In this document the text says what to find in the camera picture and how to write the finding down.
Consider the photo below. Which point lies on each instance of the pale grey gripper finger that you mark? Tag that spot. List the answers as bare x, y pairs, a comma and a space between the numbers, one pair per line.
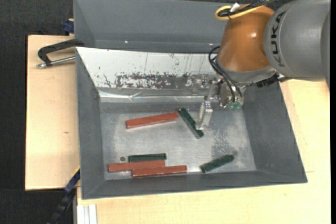
207, 118
200, 115

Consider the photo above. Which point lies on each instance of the dark green flat block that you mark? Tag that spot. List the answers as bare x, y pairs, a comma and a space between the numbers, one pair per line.
217, 163
189, 121
147, 157

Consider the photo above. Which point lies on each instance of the red-brown flat block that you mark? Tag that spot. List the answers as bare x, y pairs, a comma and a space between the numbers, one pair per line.
160, 171
152, 120
131, 166

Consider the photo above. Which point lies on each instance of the grey metal bin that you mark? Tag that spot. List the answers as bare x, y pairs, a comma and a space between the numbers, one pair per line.
162, 21

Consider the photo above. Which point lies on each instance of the pale wood flat board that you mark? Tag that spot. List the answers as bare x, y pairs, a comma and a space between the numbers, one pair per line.
51, 123

